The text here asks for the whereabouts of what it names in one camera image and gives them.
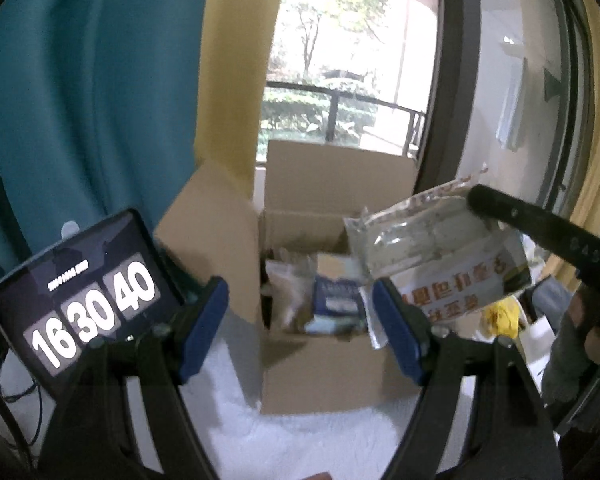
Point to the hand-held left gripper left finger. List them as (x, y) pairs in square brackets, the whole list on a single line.
[(205, 330)]

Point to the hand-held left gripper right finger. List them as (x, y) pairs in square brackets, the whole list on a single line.
[(400, 332)]

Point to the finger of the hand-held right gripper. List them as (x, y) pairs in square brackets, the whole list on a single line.
[(540, 225)]

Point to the dark blue snack packet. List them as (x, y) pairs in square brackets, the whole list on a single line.
[(337, 302)]

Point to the pale snack packet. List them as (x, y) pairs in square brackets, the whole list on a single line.
[(287, 290)]

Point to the cardboard box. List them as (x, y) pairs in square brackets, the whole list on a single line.
[(320, 380)]

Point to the clear white label snack packet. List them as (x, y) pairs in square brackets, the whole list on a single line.
[(430, 240)]

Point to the person's left hand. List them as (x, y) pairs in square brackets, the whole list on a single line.
[(319, 476)]

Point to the yellow cartoon snack packet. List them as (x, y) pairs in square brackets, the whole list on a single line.
[(502, 322)]

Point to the yellow side curtain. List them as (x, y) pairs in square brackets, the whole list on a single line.
[(595, 110)]

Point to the black tablet clock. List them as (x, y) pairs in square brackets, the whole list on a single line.
[(80, 300)]

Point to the grey cloth pouch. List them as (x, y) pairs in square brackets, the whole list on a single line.
[(570, 350)]

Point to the black balcony railing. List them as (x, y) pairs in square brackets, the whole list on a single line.
[(340, 97)]

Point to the teal curtain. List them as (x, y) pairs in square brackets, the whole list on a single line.
[(80, 110)]

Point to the black window post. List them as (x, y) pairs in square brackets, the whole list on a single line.
[(455, 60)]

